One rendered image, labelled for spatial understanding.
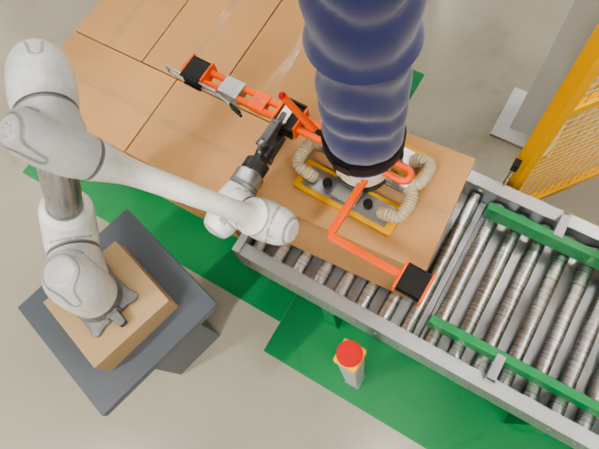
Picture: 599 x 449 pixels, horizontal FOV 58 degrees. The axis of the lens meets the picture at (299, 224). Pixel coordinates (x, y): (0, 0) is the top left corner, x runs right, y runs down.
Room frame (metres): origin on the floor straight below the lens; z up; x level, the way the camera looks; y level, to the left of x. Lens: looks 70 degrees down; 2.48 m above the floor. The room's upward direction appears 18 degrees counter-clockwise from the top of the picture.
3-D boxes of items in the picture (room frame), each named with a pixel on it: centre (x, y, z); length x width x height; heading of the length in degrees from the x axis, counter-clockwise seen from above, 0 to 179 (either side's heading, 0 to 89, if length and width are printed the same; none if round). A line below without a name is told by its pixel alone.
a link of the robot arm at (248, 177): (0.71, 0.10, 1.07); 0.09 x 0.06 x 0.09; 42
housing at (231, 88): (1.02, 0.07, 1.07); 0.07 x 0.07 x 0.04; 41
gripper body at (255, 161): (0.76, 0.05, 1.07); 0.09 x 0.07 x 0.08; 133
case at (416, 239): (0.66, -0.22, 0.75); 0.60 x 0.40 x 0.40; 46
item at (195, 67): (1.12, 0.15, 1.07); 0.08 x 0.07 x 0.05; 41
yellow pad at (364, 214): (0.60, -0.17, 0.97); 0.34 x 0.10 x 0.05; 41
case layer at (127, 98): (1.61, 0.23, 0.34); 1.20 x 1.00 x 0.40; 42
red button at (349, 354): (0.15, -0.02, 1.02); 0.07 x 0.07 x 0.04
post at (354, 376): (0.15, -0.02, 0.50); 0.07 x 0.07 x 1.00; 42
